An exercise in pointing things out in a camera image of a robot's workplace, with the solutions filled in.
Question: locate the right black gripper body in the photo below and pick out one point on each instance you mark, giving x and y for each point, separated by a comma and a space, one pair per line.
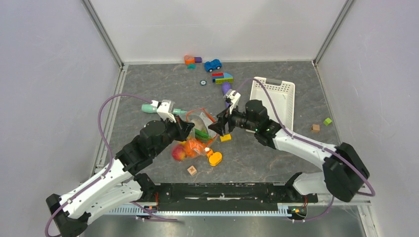
238, 119

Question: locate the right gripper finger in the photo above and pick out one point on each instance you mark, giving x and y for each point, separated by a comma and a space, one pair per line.
224, 115
219, 127

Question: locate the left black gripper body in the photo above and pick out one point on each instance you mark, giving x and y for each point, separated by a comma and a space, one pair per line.
179, 133

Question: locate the green chili pepper toy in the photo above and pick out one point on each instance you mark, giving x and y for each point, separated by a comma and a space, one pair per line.
203, 137

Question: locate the long green cucumber toy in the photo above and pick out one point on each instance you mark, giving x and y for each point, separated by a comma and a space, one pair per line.
199, 132

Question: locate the white garlic toy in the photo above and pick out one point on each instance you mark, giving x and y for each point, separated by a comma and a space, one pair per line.
199, 124

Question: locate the clear zip bag orange zipper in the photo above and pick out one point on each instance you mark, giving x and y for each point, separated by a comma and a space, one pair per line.
207, 118

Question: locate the orange pumpkin toy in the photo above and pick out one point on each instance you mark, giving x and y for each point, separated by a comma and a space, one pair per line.
194, 148

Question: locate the red apple toy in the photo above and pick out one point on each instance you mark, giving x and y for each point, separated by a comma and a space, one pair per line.
178, 153

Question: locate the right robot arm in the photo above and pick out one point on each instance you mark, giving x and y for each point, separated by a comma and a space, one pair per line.
342, 171

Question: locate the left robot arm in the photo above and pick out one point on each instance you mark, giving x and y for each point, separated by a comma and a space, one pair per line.
119, 182

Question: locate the yellow brick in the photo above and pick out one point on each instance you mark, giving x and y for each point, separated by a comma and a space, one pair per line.
225, 138

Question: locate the orange oval block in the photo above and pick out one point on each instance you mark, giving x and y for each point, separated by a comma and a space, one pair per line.
215, 158

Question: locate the multicolour brick stack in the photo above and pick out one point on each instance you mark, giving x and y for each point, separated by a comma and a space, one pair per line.
220, 78

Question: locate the wooden cube with X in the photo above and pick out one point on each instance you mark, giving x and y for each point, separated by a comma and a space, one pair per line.
192, 170

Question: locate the blue toy car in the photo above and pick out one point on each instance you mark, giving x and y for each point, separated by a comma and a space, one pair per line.
210, 66

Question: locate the white plastic basket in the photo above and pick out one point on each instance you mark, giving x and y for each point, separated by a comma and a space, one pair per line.
277, 96

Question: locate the small wooden cube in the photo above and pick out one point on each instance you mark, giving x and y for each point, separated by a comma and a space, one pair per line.
315, 128

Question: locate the small green cube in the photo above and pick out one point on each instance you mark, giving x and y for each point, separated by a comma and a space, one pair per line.
327, 121

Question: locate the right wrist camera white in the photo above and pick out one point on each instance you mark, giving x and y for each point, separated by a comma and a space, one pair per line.
232, 97

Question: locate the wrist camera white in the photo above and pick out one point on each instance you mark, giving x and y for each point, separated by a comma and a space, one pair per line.
165, 109
232, 97

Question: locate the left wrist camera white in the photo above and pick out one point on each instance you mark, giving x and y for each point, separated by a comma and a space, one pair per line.
165, 109

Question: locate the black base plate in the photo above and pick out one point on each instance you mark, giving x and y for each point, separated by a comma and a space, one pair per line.
218, 196

